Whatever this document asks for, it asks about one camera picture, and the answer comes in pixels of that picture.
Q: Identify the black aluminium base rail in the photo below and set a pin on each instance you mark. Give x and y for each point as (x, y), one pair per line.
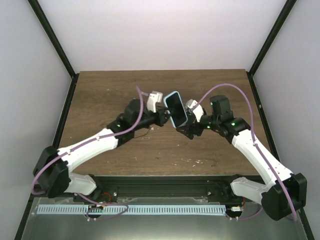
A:
(211, 188)

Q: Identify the black frame post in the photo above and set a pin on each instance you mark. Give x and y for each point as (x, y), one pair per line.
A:
(43, 20)
(279, 22)

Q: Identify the right black frame post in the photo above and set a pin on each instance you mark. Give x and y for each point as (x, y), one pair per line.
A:
(279, 22)

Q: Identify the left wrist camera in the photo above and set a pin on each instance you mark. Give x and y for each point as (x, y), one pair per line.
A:
(153, 98)

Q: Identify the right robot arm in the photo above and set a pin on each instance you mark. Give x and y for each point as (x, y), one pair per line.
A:
(281, 193)

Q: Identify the light blue cable duct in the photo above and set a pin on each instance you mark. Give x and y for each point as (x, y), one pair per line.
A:
(65, 209)

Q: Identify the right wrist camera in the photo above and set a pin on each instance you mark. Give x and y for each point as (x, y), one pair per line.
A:
(193, 107)

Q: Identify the left black frame post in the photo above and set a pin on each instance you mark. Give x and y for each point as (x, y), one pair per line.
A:
(43, 20)

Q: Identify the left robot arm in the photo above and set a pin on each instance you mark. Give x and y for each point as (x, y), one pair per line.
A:
(54, 171)

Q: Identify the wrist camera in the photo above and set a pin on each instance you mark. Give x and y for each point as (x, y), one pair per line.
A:
(193, 107)
(153, 98)

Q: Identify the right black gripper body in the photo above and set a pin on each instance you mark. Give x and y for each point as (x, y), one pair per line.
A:
(193, 125)

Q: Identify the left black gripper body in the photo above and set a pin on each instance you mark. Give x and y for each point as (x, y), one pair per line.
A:
(159, 121)

